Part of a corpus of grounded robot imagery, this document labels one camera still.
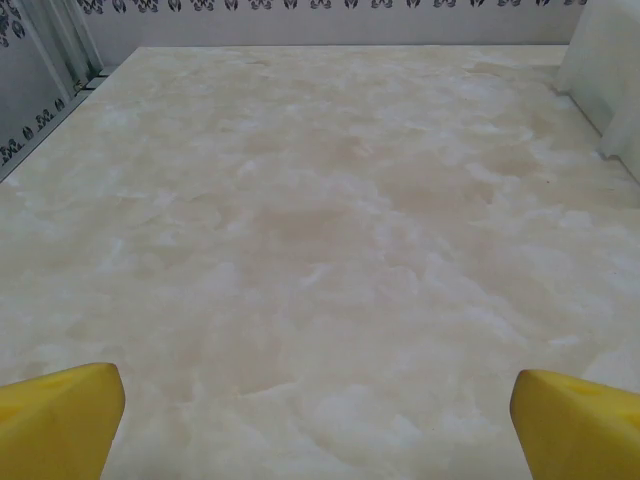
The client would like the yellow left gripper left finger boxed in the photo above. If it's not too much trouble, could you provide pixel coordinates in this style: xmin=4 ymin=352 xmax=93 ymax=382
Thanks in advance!
xmin=0 ymin=362 xmax=126 ymax=480

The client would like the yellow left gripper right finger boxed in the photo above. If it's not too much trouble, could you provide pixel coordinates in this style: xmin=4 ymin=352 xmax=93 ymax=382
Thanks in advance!
xmin=509 ymin=368 xmax=640 ymax=480

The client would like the white translucent plastic object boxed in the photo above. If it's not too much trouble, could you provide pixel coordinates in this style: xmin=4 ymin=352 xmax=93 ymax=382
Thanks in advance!
xmin=552 ymin=0 xmax=640 ymax=161

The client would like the aluminium side rail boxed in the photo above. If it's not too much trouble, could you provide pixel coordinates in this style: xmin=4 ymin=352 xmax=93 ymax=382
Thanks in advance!
xmin=0 ymin=64 xmax=111 ymax=184

